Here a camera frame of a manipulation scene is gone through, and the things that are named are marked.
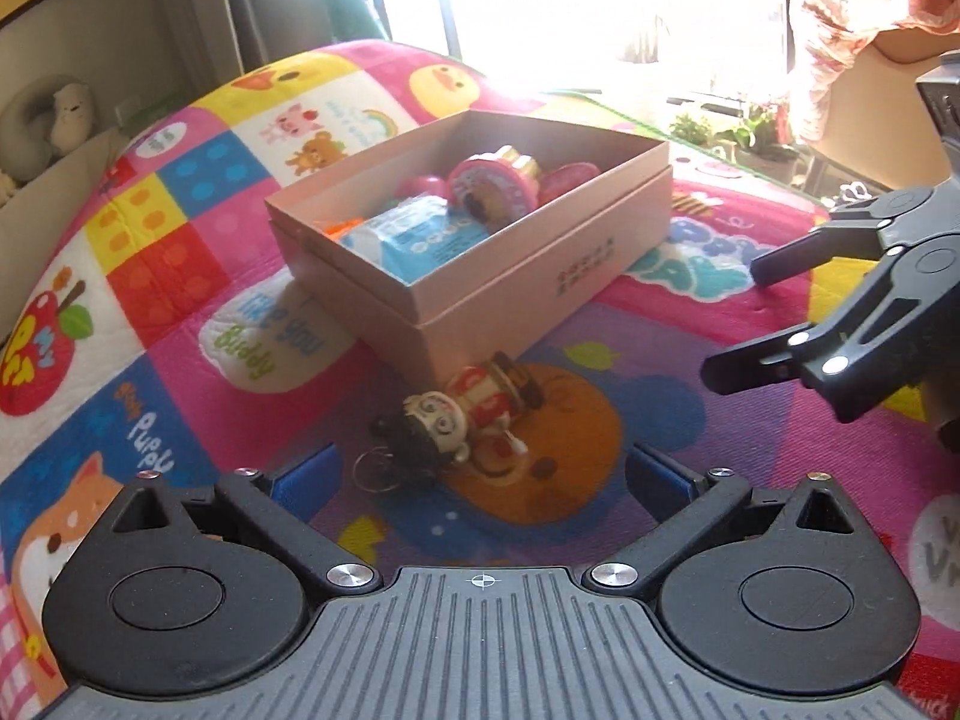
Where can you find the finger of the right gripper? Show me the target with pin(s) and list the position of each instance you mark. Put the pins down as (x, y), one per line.
(776, 358)
(850, 239)

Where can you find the pink cardboard box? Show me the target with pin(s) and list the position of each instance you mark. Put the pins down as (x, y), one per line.
(503, 294)

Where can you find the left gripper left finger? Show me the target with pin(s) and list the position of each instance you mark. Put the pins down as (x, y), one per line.
(272, 513)

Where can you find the orange plastic toy scoop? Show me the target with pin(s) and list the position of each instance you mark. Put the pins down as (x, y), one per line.
(337, 229)

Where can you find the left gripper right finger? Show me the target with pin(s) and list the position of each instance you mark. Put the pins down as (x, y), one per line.
(693, 512)

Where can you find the pink crochet covered chair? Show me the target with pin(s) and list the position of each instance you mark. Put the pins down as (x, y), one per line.
(852, 92)

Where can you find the colourful cartoon play mat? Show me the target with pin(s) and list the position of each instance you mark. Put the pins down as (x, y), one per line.
(167, 335)

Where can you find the pink toy in box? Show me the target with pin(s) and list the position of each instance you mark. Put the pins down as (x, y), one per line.
(563, 179)

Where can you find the beige sofa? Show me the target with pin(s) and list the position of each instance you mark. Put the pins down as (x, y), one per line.
(39, 213)

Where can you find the grey neck pillow plush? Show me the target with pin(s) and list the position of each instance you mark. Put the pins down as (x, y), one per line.
(44, 121)

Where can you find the doll figure keychain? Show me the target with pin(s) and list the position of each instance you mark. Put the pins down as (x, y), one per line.
(434, 432)

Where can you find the potted green plant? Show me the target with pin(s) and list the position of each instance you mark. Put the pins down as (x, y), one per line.
(759, 140)

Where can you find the yellow pudding toy pink base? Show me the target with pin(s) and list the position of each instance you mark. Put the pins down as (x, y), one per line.
(496, 189)

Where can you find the blue tissue packet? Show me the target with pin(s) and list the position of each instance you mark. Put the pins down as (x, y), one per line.
(415, 237)

